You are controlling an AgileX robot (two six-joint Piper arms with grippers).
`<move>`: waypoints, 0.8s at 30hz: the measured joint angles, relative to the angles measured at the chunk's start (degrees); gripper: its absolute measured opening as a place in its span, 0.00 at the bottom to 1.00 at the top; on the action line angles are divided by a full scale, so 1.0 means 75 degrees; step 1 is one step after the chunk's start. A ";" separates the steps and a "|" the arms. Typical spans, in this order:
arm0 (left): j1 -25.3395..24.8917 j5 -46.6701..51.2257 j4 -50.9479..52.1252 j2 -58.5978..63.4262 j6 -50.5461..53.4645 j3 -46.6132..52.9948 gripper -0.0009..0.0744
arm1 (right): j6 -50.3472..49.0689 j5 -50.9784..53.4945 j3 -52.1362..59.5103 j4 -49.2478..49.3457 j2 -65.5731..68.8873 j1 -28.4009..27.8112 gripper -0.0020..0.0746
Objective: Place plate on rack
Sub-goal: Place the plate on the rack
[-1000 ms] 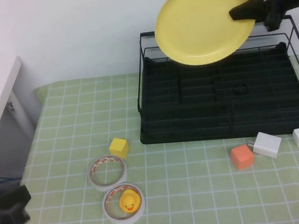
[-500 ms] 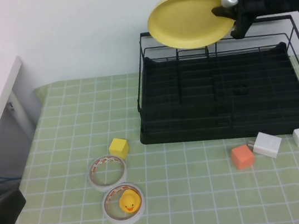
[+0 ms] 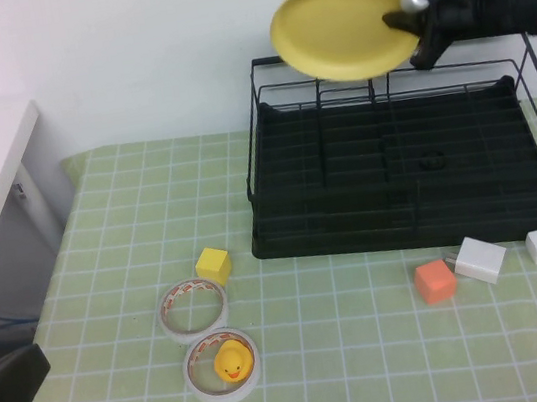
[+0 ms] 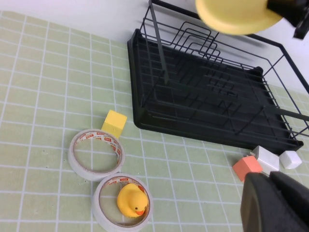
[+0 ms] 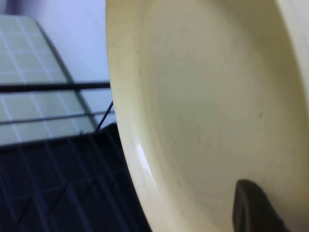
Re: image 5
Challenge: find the yellow round plate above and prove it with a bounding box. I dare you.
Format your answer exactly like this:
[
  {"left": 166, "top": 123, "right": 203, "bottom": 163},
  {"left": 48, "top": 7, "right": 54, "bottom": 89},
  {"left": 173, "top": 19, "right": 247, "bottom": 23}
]
[{"left": 105, "top": 0, "right": 309, "bottom": 232}]

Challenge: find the black wire dish rack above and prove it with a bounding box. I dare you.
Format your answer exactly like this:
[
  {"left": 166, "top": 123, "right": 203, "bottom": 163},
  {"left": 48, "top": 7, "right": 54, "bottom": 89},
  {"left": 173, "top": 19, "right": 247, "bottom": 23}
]
[{"left": 0, "top": 81, "right": 155, "bottom": 232}]

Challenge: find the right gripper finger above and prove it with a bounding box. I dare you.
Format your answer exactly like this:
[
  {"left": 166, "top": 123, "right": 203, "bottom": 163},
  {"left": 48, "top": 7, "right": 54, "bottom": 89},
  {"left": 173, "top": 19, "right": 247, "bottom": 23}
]
[{"left": 232, "top": 179, "right": 294, "bottom": 232}]

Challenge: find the green checkered tablecloth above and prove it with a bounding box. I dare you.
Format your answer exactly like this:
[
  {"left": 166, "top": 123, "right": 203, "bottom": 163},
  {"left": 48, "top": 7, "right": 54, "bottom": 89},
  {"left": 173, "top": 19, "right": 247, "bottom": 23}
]
[{"left": 0, "top": 14, "right": 97, "bottom": 145}]

